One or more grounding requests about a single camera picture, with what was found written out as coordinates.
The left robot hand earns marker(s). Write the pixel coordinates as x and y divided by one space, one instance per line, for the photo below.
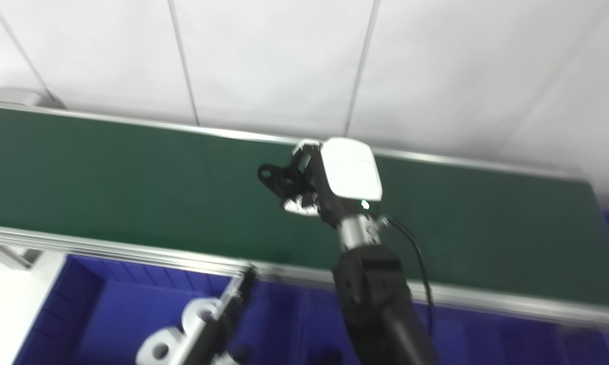
215 334

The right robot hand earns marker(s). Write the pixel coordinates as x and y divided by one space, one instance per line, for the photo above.
350 170

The black flanged part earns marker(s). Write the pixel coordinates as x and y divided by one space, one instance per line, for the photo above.
279 178
327 357

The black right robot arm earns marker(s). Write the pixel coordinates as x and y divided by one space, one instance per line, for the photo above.
375 304

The blue bin holding white parts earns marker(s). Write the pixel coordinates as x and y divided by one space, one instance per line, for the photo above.
106 314

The green conveyor belt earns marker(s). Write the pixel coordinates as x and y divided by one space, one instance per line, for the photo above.
132 182
132 251

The aluminium conveyor leg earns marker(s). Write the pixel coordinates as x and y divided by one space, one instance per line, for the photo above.
10 256

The blue bin holding black part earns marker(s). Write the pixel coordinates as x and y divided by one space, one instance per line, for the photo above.
512 339

